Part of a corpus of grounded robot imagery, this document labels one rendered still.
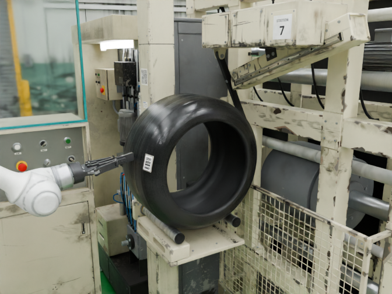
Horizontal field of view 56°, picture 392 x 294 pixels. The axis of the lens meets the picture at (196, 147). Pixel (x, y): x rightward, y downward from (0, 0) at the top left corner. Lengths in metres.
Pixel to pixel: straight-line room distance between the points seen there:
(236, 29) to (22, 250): 1.50
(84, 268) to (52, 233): 0.29
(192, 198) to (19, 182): 0.88
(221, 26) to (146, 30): 0.33
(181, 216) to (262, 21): 0.80
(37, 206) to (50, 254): 1.06
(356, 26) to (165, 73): 0.82
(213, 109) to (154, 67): 0.40
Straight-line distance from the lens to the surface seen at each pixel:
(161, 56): 1.72
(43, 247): 2.15
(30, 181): 1.18
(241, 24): 1.55
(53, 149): 2.04
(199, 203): 1.78
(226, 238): 1.73
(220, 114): 1.45
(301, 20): 1.34
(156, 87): 1.71
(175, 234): 1.51
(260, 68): 1.66
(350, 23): 1.37
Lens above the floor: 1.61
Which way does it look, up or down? 14 degrees down
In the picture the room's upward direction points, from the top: straight up
